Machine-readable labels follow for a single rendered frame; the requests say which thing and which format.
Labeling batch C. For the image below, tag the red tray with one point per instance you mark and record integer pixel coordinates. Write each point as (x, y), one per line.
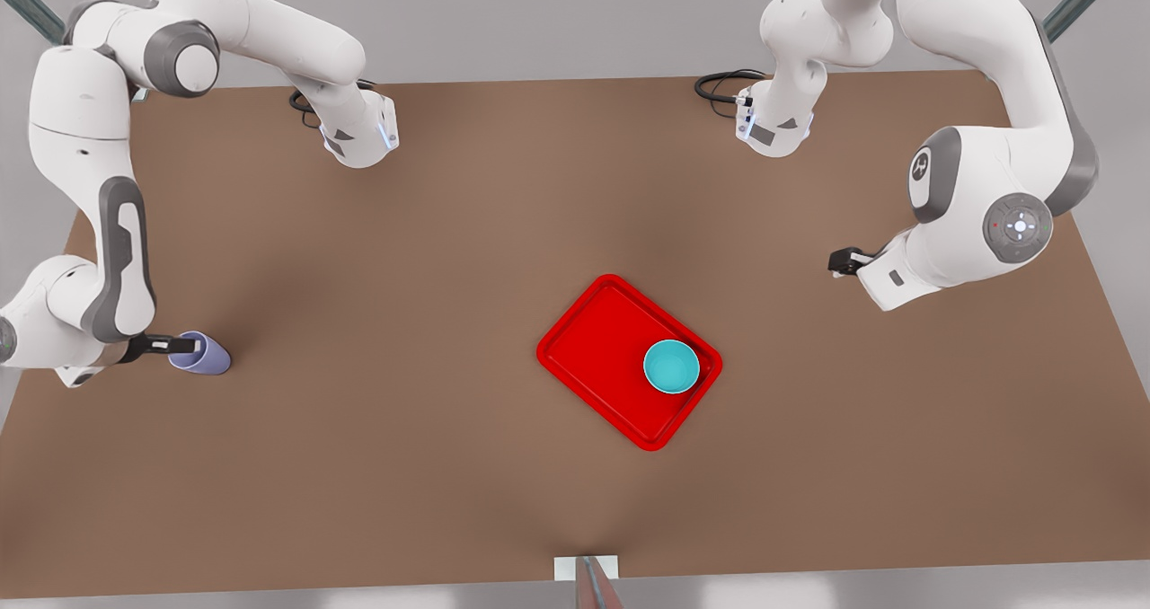
(597, 348)

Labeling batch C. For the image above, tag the cyan bowl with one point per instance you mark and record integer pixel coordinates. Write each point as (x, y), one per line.
(672, 366)

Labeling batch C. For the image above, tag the purple cup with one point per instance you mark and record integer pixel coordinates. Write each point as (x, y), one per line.
(207, 357)

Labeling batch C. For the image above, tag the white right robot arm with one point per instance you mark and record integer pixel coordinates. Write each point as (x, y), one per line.
(81, 115)

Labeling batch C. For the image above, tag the white frame post foot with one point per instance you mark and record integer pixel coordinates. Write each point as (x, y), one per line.
(564, 569)

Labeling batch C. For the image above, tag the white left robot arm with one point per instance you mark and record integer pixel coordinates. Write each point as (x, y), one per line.
(970, 16)

